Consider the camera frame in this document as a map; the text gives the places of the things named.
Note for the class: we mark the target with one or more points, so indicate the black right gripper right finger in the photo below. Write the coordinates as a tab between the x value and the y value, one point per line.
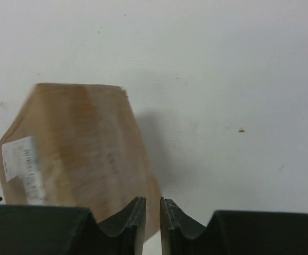
233	232

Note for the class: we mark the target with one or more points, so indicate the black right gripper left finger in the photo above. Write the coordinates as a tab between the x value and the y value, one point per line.
71	230

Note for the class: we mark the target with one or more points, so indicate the brown cardboard express box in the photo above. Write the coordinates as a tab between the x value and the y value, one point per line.
78	145

